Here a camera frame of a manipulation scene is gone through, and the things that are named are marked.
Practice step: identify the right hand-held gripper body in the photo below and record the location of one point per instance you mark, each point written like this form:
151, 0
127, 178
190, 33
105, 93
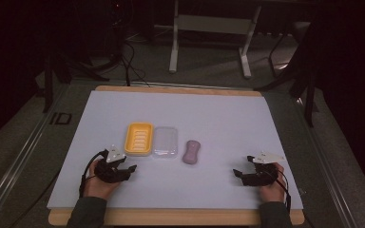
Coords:
263, 177

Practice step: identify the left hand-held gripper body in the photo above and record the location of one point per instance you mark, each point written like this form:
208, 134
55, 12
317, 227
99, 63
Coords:
106, 171

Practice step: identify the person's right hand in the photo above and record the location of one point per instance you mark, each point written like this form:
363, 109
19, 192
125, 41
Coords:
271, 191

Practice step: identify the person's left hand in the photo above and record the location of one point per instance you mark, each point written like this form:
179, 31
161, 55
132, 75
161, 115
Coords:
96, 188

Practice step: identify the yellow soap dish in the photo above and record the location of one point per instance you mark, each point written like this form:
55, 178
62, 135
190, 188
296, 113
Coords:
138, 138

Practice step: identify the purple soap bar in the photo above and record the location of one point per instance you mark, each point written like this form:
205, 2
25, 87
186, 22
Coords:
191, 152

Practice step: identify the pale lavender table sheet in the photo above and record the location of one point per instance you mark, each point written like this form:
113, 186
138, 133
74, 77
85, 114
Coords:
202, 120

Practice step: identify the white work mat board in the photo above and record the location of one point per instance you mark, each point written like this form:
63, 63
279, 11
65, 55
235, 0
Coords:
171, 217

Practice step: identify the black stand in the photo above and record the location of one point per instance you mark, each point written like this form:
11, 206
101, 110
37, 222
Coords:
49, 82
309, 95

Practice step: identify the metal floor rail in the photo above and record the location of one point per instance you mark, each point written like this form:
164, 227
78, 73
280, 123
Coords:
15, 167
329, 177

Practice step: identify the white metal desk frame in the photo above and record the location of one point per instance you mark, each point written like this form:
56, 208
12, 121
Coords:
214, 23

